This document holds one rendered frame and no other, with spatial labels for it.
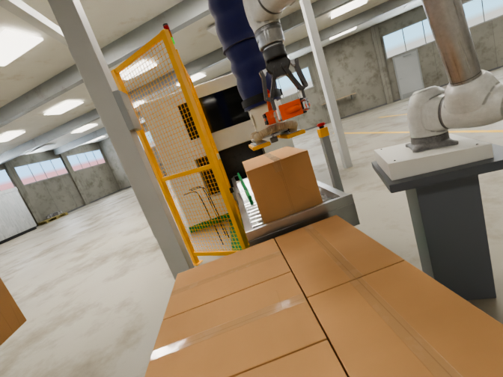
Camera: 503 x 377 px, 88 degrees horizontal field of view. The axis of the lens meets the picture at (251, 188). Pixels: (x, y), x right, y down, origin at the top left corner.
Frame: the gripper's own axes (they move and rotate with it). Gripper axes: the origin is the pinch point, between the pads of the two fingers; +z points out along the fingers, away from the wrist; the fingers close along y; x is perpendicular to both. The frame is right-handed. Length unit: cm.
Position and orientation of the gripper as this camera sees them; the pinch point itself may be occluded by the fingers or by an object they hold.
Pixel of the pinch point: (290, 108)
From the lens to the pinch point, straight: 96.4
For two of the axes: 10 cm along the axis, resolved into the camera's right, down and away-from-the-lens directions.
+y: -9.5, 3.2, 0.1
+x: 0.6, 2.1, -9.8
